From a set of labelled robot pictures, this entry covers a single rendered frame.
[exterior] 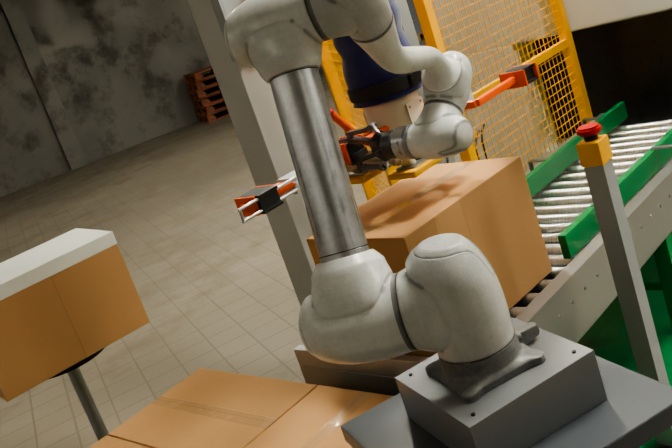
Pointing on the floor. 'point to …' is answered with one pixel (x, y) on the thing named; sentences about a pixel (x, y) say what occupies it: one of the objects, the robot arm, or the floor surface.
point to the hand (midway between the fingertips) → (343, 152)
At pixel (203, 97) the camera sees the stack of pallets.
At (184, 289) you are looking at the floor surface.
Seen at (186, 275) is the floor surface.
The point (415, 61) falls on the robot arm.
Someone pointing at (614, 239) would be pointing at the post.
